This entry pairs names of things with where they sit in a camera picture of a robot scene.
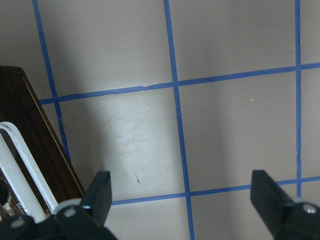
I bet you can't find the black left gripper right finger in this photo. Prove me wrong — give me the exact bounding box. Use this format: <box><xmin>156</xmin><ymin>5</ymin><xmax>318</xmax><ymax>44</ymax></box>
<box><xmin>250</xmin><ymin>170</ymin><xmax>320</xmax><ymax>240</ymax></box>

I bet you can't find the dark wooden drawer cabinet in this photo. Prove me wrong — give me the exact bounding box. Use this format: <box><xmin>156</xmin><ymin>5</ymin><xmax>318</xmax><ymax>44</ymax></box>
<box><xmin>0</xmin><ymin>66</ymin><xmax>85</xmax><ymax>217</ymax></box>

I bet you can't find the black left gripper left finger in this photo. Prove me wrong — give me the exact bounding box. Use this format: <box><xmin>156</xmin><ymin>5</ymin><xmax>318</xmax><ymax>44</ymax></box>
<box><xmin>56</xmin><ymin>171</ymin><xmax>111</xmax><ymax>240</ymax></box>

